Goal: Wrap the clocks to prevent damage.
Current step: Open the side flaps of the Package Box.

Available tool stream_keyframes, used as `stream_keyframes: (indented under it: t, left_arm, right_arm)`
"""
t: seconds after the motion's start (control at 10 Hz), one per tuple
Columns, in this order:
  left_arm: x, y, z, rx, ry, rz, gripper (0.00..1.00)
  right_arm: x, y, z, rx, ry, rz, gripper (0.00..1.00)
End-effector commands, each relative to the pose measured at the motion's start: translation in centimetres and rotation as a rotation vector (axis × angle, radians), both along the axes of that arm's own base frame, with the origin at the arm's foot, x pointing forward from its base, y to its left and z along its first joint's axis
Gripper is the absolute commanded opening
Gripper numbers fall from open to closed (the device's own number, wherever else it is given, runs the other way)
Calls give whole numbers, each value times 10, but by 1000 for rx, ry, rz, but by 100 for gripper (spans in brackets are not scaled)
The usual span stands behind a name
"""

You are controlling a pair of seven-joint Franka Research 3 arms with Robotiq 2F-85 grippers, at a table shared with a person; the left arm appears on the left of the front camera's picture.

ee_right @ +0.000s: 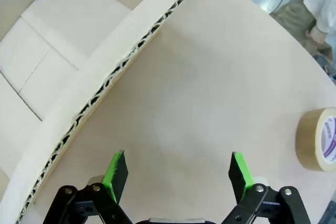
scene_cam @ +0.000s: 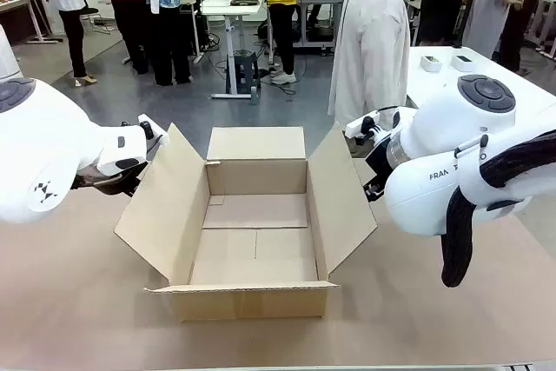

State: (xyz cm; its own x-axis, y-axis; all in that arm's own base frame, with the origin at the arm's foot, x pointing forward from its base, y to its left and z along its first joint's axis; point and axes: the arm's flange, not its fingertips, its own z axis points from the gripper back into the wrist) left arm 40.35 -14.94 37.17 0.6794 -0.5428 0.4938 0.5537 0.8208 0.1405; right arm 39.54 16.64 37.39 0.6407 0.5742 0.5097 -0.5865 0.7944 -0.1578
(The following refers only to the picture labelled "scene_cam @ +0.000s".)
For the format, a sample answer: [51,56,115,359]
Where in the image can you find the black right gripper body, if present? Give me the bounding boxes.
[363,135,394,204]

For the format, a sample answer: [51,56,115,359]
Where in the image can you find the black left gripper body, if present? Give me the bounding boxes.
[71,161,149,197]

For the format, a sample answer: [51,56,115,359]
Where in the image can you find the brown cardboard box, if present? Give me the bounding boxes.
[113,122,379,323]

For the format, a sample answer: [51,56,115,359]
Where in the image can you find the white side table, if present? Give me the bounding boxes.
[406,44,556,129]

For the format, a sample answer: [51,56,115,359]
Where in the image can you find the small white box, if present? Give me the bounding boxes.
[451,53,475,72]
[419,54,443,73]

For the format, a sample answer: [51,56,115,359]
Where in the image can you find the person in white cardigan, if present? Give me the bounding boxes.
[328,0,419,159]

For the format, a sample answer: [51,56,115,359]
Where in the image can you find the person in floral shirt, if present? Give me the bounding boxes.
[134,0,195,88]

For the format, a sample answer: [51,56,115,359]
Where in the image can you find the dark plastic stool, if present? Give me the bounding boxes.
[224,51,261,94]

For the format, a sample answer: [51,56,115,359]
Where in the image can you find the person in black clothes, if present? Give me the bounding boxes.
[416,0,469,46]

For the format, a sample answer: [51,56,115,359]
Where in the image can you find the person in pink shirt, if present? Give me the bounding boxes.
[99,0,151,76]

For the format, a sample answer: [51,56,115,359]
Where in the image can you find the person in yellow shirt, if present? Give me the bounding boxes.
[247,0,301,85]

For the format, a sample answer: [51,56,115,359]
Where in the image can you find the wooden shelf table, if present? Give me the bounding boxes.
[0,0,60,46]

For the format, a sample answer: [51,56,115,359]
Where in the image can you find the white standing desk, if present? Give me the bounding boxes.
[199,0,267,101]

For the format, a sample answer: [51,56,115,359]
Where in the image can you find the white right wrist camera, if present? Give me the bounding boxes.
[345,110,383,146]

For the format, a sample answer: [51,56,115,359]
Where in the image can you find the black cable sleeve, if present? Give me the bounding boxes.
[440,129,556,288]

